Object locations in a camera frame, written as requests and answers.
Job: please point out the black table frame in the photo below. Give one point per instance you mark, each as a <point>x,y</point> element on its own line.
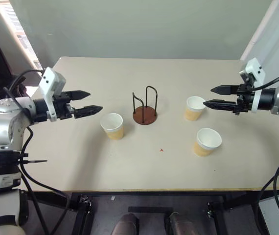
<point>151,210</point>

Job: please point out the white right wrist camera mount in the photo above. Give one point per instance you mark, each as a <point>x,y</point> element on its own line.
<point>254,71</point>

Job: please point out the yellow white paper cup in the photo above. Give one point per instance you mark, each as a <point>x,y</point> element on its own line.
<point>113,126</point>
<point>206,142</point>
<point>194,109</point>

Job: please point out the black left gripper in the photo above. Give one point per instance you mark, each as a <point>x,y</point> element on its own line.
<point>62,105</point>

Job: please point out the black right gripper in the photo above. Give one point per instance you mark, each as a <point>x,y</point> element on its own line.
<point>244,99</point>

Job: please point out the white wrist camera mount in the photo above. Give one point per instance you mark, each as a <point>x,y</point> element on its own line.
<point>254,71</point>
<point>50,84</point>

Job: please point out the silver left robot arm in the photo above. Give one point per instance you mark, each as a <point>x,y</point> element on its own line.
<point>0,122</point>

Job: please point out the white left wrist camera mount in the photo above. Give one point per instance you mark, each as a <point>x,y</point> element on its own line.
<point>50,84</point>

